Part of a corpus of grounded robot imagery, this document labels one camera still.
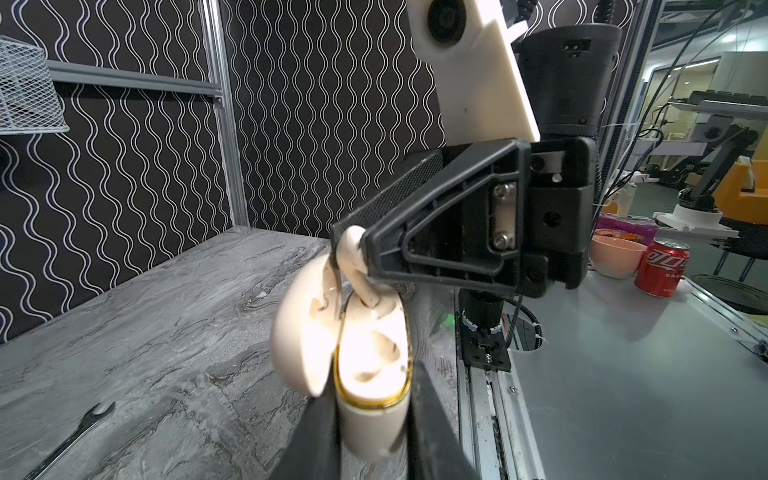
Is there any red soda can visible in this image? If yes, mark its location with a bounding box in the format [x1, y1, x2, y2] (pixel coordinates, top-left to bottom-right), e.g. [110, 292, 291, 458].
[634, 238, 691, 298]

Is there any white wire mesh basket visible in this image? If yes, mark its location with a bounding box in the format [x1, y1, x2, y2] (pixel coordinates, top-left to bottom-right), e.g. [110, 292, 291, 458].
[1, 35, 69, 136]

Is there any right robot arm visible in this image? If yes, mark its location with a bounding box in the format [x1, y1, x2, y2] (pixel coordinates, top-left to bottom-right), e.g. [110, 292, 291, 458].
[332, 1, 622, 306]

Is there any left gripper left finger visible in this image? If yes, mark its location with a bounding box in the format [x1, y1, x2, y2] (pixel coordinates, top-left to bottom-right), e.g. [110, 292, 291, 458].
[270, 383, 341, 480]

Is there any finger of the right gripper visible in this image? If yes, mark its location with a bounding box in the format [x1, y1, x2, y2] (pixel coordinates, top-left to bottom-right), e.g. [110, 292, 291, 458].
[361, 139, 549, 297]
[331, 149, 445, 256]

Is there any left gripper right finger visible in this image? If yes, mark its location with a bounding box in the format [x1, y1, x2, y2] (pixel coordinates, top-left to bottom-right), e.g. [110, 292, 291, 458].
[406, 360, 479, 479]

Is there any silver combination wrench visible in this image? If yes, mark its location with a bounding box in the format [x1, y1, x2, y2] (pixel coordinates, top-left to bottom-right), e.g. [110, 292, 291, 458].
[24, 402, 116, 480]

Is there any pink bowl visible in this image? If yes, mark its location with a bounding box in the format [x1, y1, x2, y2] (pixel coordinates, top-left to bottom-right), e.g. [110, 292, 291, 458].
[589, 235, 647, 279]

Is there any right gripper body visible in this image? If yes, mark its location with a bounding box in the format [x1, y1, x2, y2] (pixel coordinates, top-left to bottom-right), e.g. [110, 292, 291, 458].
[527, 137, 598, 288]

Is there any purple box behind bowl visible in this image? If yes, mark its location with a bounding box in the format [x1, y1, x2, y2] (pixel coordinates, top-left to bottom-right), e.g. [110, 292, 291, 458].
[595, 213, 659, 246]

